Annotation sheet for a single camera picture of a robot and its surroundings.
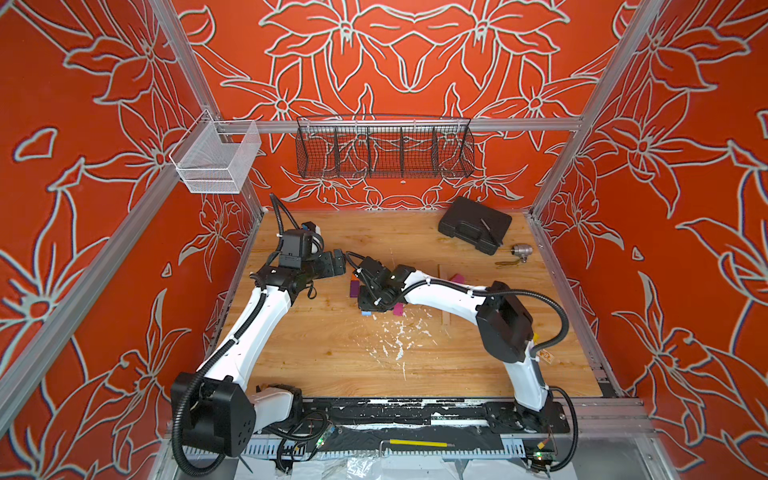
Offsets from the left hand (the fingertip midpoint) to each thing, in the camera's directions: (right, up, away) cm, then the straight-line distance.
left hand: (331, 256), depth 82 cm
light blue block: (+9, -18, +6) cm, 21 cm away
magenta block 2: (+19, -18, +11) cm, 29 cm away
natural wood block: (+35, -6, +19) cm, 40 cm away
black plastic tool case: (+49, +10, +25) cm, 56 cm away
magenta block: (+40, -8, +18) cm, 45 cm away
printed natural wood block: (+60, -28, 0) cm, 66 cm away
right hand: (+7, -13, +6) cm, 16 cm away
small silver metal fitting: (+64, +1, +22) cm, 68 cm away
